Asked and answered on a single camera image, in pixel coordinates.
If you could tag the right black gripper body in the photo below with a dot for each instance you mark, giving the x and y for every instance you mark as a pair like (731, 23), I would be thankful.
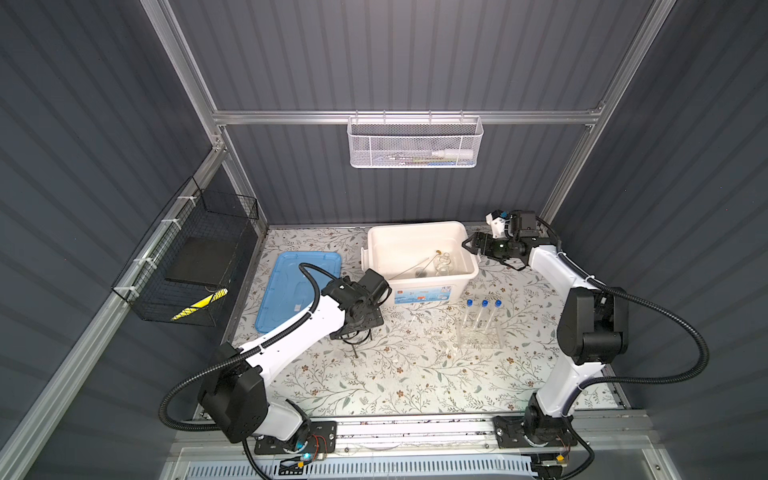
(499, 249)

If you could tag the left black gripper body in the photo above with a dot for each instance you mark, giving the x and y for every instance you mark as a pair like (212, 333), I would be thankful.
(374, 317)

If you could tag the black wire ring stand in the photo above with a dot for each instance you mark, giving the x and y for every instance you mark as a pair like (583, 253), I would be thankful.
(356, 340)

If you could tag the blue plastic lid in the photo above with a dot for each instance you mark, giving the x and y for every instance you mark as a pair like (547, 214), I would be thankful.
(288, 291)

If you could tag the white plastic storage bin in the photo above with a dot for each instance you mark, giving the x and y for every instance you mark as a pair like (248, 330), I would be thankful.
(391, 249)

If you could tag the blue capped test tube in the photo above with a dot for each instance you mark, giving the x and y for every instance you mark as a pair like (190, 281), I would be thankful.
(479, 316)
(494, 313)
(467, 315)

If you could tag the thin wire test tube brush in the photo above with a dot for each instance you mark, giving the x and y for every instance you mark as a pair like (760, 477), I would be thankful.
(418, 266)

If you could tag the clear glass flask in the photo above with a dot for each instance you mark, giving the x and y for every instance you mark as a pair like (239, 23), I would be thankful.
(443, 264)

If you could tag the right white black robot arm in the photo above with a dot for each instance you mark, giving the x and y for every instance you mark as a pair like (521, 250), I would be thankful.
(593, 328)

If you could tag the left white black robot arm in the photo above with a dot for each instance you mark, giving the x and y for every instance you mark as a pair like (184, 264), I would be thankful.
(234, 387)

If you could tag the white bottle in basket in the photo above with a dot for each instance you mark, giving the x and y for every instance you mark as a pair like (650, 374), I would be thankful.
(453, 155)

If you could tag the clear test tube rack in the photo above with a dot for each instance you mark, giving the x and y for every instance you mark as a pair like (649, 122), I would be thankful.
(481, 337)

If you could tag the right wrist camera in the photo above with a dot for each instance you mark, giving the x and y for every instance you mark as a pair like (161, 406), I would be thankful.
(498, 220)

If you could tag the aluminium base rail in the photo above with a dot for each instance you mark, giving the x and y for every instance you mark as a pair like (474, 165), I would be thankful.
(436, 434)

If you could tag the white wire mesh basket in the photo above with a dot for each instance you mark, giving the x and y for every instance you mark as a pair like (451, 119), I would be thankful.
(383, 142)

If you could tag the black wire basket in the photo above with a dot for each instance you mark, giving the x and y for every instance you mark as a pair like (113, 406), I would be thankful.
(194, 261)

